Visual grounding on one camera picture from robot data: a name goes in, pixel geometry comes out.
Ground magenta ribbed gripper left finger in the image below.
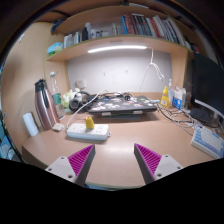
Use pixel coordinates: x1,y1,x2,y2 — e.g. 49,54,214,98
46,145,95,187

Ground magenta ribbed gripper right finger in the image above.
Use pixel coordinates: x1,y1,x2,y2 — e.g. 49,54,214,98
134,143,183,184

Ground yellow charger plug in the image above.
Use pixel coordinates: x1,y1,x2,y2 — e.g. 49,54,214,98
86,117,94,129

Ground white power strip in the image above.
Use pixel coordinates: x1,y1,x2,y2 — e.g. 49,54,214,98
67,123,110,141

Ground small beige eraser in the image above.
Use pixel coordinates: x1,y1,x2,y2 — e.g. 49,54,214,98
52,123,65,131

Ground white and blue keyboard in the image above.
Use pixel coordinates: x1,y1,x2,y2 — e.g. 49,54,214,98
191,126,224,159

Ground white paper roll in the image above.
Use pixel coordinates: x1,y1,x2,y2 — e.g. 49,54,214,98
23,112,38,136

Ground pink thermos with black lid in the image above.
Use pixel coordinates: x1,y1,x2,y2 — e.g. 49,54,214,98
34,79,59,130

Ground yellow glue bottle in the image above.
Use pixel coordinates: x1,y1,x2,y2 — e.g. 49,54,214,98
160,87,169,108

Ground black over-ear headphones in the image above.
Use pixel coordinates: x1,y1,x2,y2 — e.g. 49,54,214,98
69,91,94,112

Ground black laptop with stickers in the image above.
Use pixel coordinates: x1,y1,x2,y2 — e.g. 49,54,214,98
89,95,157,116

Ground clear plastic water bottle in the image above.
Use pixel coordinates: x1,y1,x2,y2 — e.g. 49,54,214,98
49,72,64,118

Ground blue and white box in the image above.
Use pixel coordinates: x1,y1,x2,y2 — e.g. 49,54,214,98
172,87,186,110

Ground clear hand sanitizer bottle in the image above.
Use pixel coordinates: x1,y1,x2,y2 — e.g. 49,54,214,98
168,79,174,106

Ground black computer monitor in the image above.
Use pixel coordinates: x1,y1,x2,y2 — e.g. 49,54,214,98
191,53,224,127

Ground teal tissue pack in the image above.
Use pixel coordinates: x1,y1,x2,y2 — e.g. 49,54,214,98
47,42,63,55

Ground white LED light bar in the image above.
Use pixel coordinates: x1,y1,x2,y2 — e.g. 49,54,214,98
88,45,147,54

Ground white bottles on shelf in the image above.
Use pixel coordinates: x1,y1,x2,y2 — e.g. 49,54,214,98
63,23,110,48

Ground row of books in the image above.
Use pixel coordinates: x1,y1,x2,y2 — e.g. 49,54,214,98
121,13,185,46

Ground white power strip cable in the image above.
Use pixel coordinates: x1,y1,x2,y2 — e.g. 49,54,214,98
65,89,110,130

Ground white hanging cable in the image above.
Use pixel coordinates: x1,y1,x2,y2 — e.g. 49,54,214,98
138,46,166,93

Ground wooden wall shelf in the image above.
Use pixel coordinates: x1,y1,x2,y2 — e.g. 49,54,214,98
47,6,189,61

